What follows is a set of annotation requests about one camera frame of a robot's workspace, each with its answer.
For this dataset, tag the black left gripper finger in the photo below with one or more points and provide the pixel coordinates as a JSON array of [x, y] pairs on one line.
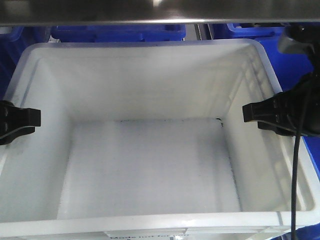
[[16, 122]]

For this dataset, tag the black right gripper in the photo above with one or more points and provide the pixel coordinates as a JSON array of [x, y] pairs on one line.
[[285, 107]]

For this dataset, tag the white translucent plastic tote bin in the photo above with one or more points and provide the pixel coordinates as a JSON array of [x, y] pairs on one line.
[[145, 140]]

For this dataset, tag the blue bin back right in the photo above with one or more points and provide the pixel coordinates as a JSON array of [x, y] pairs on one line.
[[288, 68]]

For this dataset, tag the blue bin left side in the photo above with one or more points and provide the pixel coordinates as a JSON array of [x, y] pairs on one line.
[[13, 42]]

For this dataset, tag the blue bin behind tote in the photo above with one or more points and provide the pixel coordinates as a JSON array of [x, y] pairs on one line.
[[119, 33]]

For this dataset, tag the upper metal shelf beam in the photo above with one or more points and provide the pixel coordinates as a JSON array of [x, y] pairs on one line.
[[104, 12]]

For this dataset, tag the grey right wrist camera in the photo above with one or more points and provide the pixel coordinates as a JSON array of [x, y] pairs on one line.
[[299, 39]]

